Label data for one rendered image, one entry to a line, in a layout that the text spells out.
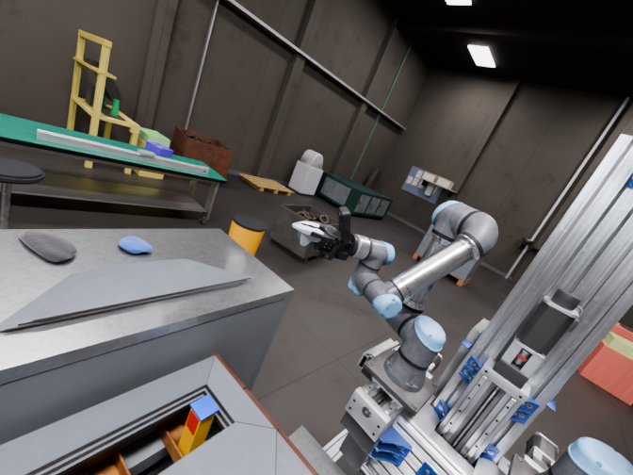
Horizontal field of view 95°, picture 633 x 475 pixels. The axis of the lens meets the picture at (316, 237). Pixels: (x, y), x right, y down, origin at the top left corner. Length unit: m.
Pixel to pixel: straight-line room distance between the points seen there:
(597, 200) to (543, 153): 10.95
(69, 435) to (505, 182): 11.90
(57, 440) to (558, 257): 1.42
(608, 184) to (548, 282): 0.32
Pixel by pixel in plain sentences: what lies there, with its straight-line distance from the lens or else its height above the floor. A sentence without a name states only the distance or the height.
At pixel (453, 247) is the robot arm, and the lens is 0.97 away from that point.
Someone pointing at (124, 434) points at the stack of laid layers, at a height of 0.83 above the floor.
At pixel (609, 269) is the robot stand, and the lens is 1.18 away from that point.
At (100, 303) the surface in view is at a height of 1.07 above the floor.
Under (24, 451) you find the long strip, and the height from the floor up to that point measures 0.86.
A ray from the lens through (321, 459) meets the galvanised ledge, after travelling 1.32.
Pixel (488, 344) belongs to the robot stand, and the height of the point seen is 1.28.
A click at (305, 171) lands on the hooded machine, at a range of 9.00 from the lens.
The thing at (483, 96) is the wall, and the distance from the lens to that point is 13.07.
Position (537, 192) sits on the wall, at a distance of 11.88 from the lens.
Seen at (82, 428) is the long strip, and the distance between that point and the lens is 1.01.
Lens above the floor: 1.69
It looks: 17 degrees down
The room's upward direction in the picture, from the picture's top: 23 degrees clockwise
